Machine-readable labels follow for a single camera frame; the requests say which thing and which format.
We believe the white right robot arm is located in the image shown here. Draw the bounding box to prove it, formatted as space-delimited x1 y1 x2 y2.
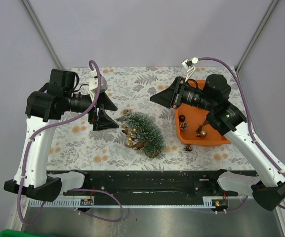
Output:
150 74 285 211

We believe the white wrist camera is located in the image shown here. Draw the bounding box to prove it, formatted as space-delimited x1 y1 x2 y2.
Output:
181 57 199 81
88 76 108 100

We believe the gold berry ribbon sprig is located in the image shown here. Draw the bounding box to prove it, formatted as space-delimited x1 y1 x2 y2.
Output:
122 124 153 151

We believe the small pine cone ornament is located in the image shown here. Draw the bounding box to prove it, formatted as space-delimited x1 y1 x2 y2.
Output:
184 145 193 152

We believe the small green christmas tree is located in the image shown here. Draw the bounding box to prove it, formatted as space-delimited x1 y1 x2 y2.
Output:
116 111 165 158

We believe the frosted pine cone ornament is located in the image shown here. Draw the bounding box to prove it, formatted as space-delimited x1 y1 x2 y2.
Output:
179 122 188 131

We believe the brown ribbon bow ornament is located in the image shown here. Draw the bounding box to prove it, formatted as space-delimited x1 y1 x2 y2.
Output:
196 119 209 133

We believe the orange plastic bin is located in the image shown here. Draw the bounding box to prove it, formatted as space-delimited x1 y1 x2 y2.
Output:
174 79 232 146

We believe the green plastic object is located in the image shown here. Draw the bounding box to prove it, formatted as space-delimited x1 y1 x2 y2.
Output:
0 229 38 237

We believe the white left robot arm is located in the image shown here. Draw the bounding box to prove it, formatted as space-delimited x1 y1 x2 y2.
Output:
4 69 119 202

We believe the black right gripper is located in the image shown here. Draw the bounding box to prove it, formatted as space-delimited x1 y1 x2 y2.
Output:
149 77 215 112

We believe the white slotted cable duct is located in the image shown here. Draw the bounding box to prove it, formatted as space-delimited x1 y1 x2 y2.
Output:
29 197 213 208

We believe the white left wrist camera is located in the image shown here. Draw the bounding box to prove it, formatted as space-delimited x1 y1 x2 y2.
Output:
88 76 108 100

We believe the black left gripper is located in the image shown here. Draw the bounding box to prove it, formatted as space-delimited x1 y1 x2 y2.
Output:
65 91 120 129

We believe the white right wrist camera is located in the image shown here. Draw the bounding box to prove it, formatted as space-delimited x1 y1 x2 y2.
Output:
181 57 199 81

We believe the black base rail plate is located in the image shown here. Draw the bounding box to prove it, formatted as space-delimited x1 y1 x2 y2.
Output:
45 170 254 198

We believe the dark red small ball ornament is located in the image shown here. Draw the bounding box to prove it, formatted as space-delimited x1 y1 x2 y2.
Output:
179 115 186 122

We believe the floral patterned table mat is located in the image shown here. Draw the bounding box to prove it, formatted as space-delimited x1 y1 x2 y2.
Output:
47 67 251 170

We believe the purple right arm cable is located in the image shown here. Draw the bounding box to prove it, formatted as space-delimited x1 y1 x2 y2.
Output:
194 57 285 215

